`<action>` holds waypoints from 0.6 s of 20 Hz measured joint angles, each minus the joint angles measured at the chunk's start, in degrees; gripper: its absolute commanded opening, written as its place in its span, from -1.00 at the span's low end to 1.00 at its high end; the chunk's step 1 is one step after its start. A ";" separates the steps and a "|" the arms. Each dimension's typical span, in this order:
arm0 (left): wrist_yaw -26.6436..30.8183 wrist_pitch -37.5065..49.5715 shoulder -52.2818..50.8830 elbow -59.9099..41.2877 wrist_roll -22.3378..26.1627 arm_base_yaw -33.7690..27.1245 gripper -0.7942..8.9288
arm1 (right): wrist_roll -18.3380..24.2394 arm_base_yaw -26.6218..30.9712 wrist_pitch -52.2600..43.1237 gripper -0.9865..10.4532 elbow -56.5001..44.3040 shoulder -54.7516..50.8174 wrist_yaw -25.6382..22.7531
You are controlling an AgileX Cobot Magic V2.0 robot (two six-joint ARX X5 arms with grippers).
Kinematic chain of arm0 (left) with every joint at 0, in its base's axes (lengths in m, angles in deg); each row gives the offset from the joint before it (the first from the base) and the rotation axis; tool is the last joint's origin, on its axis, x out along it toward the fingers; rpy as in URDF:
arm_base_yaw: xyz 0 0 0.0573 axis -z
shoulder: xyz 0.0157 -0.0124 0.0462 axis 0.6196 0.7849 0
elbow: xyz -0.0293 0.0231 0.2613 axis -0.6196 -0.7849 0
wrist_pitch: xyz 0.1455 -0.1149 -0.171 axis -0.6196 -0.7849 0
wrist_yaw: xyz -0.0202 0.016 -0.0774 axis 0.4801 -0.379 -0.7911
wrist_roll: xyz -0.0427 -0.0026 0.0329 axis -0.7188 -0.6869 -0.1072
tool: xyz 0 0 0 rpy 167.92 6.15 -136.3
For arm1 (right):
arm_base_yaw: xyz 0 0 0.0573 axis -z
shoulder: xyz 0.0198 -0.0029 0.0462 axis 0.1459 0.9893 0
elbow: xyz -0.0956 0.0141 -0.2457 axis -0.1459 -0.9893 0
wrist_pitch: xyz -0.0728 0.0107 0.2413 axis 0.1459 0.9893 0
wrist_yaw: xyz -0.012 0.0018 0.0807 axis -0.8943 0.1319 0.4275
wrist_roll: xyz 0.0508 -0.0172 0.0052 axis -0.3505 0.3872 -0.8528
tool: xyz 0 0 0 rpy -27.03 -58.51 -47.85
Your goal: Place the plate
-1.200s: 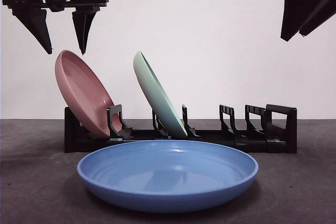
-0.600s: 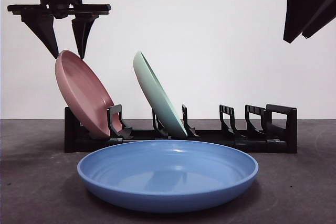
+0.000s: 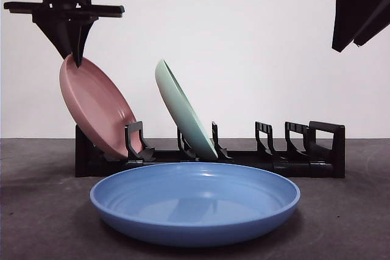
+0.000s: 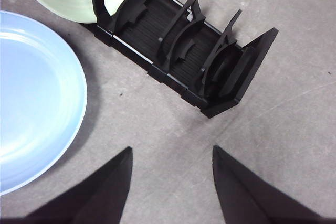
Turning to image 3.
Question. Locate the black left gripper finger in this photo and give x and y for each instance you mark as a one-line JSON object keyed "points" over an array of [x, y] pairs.
{"points": [[58, 33], [80, 44]]}

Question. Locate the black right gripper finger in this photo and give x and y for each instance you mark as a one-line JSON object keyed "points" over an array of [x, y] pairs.
{"points": [[374, 25], [347, 13]]}

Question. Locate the pink plate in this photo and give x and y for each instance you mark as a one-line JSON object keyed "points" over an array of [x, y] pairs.
{"points": [[94, 104]]}

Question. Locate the green plate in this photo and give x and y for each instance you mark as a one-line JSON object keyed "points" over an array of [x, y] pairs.
{"points": [[182, 111]]}

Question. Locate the blue plate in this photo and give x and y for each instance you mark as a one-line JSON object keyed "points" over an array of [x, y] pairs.
{"points": [[195, 199]]}

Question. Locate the black plate rack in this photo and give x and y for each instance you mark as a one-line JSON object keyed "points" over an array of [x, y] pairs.
{"points": [[323, 168]]}

